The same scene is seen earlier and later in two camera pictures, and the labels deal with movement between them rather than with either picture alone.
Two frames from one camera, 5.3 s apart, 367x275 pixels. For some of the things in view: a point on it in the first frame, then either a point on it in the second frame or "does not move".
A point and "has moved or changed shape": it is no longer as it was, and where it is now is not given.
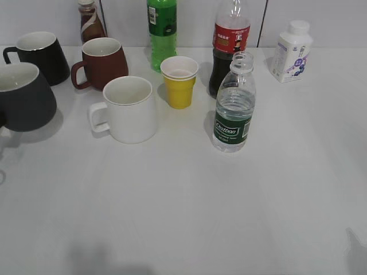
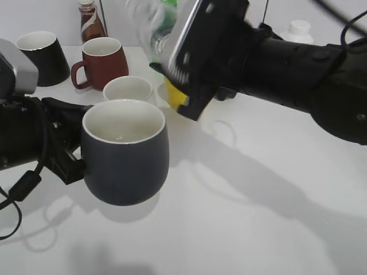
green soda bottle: x=161 y=18 does not move
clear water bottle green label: x=235 y=102 -> x=155 y=20
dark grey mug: x=27 y=103 has moved or changed shape
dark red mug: x=104 y=59 does not move
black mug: x=43 y=49 does not move
